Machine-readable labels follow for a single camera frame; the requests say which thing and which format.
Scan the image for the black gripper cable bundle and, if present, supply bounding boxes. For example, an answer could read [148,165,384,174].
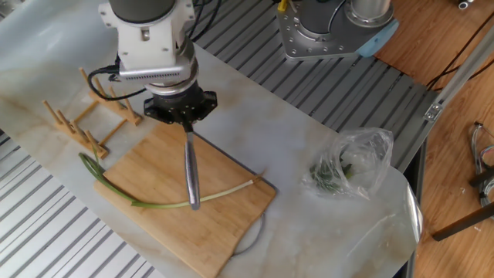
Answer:
[86,0,223,102]

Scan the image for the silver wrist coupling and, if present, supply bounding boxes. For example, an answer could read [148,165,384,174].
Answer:
[144,38,200,97]

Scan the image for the silver wrist camera bar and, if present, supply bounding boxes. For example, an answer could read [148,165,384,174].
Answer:
[117,63,194,84]

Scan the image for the grey coloured cable bundle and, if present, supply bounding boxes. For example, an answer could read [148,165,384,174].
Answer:
[469,121,494,208]

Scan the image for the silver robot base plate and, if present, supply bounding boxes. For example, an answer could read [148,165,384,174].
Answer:
[276,0,371,61]

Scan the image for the wooden peg dish rack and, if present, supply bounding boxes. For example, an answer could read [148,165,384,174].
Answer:
[42,67,143,160]

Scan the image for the black metal bar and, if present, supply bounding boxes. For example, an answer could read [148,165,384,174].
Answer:
[469,168,494,188]
[431,202,494,242]

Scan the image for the steel cleaver knife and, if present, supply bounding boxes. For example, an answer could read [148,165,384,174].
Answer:
[183,130,202,212]

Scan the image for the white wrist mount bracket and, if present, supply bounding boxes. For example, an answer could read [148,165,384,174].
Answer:
[98,0,196,73]

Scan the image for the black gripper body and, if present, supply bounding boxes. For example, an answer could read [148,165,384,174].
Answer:
[143,83,218,125]

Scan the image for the black floor cables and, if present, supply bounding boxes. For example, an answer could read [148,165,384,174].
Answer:
[426,11,494,92]

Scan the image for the aluminium frame post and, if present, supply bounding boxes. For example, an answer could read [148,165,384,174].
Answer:
[422,23,494,124]

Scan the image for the clear plastic bag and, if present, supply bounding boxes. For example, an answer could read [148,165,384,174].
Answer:
[300,127,394,201]

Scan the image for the chopped green garlic leaves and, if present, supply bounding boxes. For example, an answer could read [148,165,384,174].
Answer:
[308,160,354,192]

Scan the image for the green garlic stalk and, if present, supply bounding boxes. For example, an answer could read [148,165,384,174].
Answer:
[78,152,267,210]

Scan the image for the wooden cutting board metal handle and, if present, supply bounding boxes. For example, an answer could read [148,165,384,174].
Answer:
[93,117,277,278]

